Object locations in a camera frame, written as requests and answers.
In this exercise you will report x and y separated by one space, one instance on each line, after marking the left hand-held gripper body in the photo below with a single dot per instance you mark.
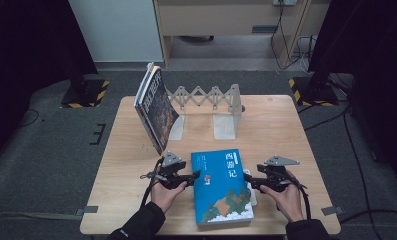
172 170

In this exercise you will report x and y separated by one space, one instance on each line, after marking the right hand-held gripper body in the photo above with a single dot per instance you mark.
272 176

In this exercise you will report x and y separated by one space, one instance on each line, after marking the thick blue book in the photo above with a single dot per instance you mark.
219 186

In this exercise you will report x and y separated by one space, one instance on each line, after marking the extendable metal bookend rack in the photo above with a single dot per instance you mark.
224 126

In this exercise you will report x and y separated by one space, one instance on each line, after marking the person's left hand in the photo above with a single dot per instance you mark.
164 198

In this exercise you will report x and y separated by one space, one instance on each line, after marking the person's right hand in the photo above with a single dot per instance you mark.
289 203

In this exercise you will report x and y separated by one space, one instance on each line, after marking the large dark cover book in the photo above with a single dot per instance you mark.
157 113

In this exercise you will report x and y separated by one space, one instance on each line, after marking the grey tape tab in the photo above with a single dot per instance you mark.
87 210
332 210

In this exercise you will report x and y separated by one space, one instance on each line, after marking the thin pale book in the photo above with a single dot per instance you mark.
142 85

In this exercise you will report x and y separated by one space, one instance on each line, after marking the striped stand base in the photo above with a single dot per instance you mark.
314 95
86 95

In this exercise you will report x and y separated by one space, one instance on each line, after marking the white panel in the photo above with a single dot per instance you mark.
116 30

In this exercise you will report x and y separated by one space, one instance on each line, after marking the wooden cabinet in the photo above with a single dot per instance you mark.
219 16

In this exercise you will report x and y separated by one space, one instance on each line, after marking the black curtain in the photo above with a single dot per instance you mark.
26 50
372 50

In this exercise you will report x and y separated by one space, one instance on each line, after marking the wall power socket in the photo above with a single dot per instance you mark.
285 2

